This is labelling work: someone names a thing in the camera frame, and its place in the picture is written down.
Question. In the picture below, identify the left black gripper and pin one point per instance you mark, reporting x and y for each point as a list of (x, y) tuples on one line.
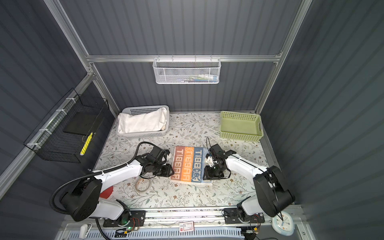
[(167, 171)]

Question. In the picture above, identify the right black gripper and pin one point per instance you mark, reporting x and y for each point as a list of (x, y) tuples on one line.
[(208, 174)]

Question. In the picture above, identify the patterned cloth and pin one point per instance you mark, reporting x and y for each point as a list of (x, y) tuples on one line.
[(188, 165)]

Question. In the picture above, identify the white plastic laundry basket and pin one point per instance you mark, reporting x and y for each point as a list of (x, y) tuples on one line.
[(145, 110)]

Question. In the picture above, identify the white towel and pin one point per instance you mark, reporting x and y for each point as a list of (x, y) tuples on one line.
[(150, 122)]

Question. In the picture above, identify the green perforated plastic basket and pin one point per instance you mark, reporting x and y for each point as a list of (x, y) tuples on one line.
[(241, 126)]

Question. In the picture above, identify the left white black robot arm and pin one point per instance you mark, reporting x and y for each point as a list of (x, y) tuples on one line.
[(82, 199)]

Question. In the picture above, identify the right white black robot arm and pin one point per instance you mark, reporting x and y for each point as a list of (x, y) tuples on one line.
[(272, 191)]

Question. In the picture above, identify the clear tape roll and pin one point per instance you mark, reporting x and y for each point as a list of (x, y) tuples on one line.
[(142, 185)]

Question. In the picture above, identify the red pencil cup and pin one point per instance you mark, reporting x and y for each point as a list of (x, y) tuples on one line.
[(107, 193)]

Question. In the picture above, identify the red white label card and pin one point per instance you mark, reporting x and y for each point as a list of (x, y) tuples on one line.
[(186, 227)]

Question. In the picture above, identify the white round clock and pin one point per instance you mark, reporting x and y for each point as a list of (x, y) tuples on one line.
[(283, 224)]

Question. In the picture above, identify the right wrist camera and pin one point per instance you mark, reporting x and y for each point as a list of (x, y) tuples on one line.
[(210, 161)]

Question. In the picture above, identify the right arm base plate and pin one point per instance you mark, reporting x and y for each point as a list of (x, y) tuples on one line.
[(235, 216)]

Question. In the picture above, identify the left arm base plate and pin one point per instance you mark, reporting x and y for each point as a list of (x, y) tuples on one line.
[(128, 219)]

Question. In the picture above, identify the white wire wall basket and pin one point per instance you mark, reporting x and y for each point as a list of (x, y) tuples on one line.
[(187, 73)]

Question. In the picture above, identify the black wire wall basket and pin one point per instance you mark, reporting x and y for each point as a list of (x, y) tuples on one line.
[(62, 136)]

